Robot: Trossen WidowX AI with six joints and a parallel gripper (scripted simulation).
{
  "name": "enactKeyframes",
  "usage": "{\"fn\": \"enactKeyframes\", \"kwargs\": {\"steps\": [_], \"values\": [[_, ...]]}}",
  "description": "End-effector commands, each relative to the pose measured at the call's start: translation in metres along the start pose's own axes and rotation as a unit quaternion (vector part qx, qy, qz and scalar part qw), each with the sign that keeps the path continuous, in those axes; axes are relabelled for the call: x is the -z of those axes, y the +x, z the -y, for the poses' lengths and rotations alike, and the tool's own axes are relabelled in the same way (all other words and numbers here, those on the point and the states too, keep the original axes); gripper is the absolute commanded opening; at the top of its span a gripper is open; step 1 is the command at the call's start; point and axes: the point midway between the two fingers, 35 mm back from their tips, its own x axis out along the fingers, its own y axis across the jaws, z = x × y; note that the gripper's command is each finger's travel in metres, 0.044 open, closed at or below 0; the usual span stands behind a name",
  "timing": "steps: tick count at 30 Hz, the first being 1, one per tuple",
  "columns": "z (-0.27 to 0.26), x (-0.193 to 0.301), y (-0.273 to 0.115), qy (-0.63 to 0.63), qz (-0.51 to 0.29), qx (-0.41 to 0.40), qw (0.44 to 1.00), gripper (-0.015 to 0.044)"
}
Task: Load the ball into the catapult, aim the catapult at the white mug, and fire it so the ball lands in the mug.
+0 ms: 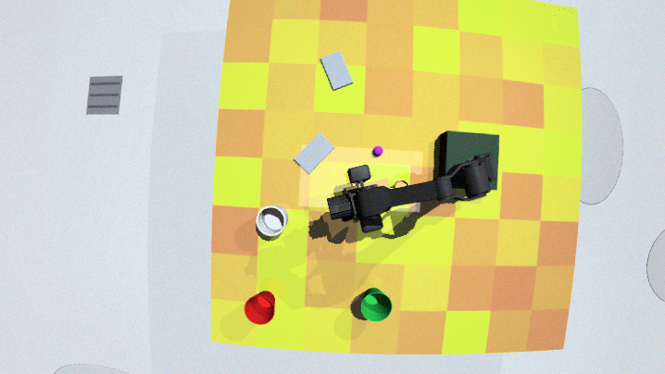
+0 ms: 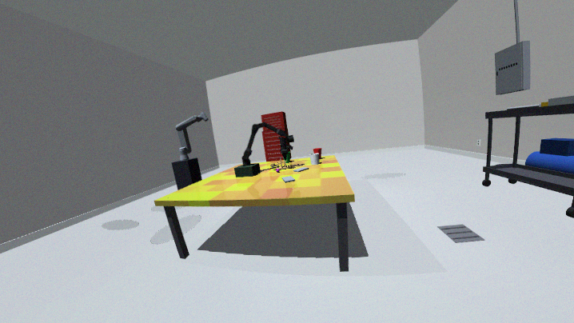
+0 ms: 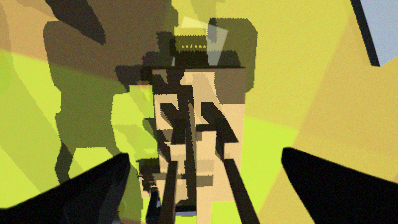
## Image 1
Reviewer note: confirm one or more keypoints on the white mug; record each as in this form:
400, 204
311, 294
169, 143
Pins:
271, 220

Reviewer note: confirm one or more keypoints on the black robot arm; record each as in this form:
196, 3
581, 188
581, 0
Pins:
371, 202

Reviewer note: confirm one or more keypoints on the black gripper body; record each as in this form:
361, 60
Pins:
358, 174

